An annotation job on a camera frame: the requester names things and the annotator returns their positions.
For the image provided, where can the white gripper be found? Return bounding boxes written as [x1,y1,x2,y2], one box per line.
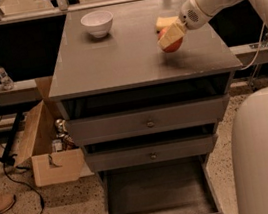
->
[157,0,211,50]

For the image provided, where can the red apple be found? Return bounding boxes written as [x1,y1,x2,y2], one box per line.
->
[157,28,183,53]

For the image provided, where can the grey drawer cabinet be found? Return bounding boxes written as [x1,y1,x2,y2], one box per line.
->
[36,0,266,214]

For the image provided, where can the grey top drawer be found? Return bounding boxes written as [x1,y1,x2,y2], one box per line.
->
[65,95,230,146]

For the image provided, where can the grey drawer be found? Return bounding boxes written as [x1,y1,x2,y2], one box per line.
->
[85,124,218,172]
[102,156,225,214]
[65,95,230,146]

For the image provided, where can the grey middle drawer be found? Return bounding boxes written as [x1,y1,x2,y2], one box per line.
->
[85,124,218,172]

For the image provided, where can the grey bottom drawer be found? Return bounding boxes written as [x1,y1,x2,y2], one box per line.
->
[102,156,225,214]

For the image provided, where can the yellow sponge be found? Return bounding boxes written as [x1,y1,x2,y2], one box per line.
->
[155,16,178,32]

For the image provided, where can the white ceramic bowl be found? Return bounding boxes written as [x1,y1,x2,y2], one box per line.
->
[81,10,114,38]

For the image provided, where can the items inside cardboard box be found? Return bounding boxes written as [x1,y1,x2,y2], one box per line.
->
[52,119,75,152]

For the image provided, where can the clear plastic water bottle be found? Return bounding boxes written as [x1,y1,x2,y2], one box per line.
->
[0,65,15,91]

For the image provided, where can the cardboard box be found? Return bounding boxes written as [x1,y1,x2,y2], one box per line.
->
[14,77,92,187]

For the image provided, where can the white hanging cable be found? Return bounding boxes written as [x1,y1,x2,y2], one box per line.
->
[232,21,268,72]

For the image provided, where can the black floor cable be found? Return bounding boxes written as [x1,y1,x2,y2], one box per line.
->
[0,80,47,214]

